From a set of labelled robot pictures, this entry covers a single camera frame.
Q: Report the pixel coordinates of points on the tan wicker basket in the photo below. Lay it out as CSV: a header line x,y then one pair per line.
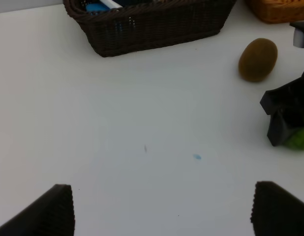
x,y
277,11

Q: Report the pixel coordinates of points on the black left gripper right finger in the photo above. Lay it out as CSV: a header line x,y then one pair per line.
x,y
276,212

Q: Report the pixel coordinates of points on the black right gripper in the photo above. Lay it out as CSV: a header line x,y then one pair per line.
x,y
286,107

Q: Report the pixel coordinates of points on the blue eraser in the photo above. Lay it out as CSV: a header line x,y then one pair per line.
x,y
96,7

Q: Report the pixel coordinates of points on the brown kiwi fruit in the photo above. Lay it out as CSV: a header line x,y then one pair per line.
x,y
258,60

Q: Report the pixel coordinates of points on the light green mango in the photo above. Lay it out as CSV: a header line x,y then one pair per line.
x,y
296,141

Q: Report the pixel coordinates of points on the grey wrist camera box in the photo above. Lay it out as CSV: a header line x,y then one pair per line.
x,y
298,38

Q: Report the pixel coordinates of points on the dark brown wicker basket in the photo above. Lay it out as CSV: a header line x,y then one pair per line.
x,y
149,24

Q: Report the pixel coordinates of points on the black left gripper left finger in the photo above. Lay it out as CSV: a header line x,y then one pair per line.
x,y
52,214

